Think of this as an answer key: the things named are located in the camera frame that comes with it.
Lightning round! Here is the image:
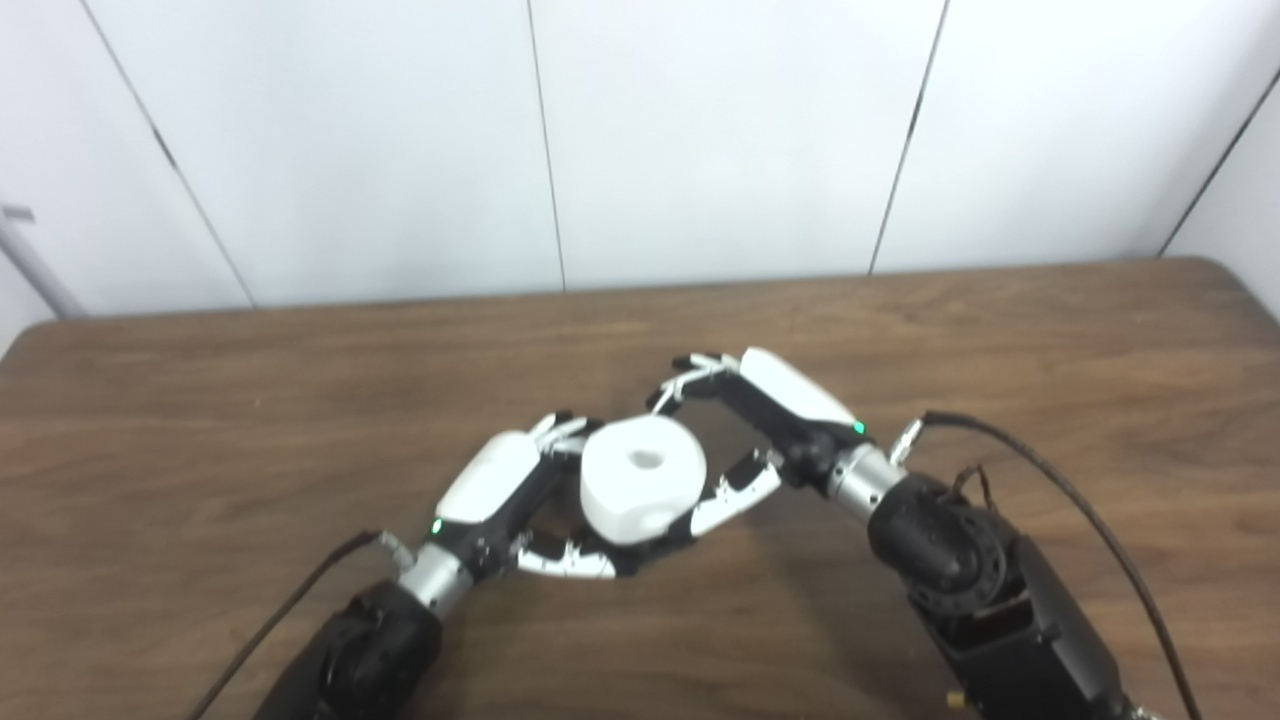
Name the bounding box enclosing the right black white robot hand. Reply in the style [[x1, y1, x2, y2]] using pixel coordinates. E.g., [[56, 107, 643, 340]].
[[645, 347, 869, 541]]

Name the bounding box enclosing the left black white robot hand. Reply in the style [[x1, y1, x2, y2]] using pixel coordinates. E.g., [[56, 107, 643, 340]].
[[415, 410, 621, 581]]

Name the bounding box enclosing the round white cylinder piece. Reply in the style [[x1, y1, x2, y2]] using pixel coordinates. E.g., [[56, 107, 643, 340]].
[[580, 416, 708, 546]]

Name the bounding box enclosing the black flanged holder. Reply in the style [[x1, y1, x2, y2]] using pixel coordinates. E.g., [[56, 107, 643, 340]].
[[612, 535, 696, 579]]

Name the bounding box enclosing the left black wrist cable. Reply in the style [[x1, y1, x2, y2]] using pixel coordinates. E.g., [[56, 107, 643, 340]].
[[185, 530, 416, 720]]

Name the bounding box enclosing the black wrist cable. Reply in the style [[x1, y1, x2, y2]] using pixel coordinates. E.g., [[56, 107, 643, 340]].
[[185, 530, 416, 720], [890, 410, 1201, 720]]

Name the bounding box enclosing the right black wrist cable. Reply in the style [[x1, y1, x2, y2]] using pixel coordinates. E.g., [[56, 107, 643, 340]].
[[890, 410, 1201, 720]]

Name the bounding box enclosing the grey wall corner trim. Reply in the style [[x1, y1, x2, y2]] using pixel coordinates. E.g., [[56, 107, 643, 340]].
[[0, 215, 86, 321]]

